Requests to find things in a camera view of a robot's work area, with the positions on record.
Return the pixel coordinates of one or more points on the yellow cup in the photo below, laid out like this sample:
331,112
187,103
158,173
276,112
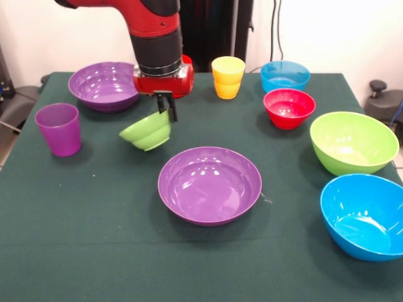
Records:
228,78

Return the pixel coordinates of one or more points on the large green bowl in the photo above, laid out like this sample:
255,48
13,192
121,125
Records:
352,148

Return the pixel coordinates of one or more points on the small blue bowl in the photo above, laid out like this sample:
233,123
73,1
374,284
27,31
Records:
283,78

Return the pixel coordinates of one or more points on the dark green tablecloth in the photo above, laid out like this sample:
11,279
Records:
94,220

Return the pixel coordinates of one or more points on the large purple bowl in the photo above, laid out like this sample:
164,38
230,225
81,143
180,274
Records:
100,88
207,188

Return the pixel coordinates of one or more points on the large blue bowl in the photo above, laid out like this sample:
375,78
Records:
362,220

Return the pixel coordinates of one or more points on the small red bowl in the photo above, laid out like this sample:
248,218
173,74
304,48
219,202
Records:
288,110

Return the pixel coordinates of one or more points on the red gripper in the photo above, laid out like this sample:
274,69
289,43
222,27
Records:
163,84

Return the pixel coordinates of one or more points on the purple cup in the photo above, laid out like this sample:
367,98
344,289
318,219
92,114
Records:
60,132

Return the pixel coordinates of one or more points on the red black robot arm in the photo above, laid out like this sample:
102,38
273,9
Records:
151,19

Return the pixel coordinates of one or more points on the small green bowl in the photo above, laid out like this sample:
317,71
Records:
148,135

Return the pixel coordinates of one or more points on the dark grey equipment base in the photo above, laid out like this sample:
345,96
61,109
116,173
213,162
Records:
384,104
19,104

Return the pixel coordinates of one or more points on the black equipment rack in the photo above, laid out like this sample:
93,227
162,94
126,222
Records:
4,78

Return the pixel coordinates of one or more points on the red cup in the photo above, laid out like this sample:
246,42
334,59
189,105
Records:
186,59

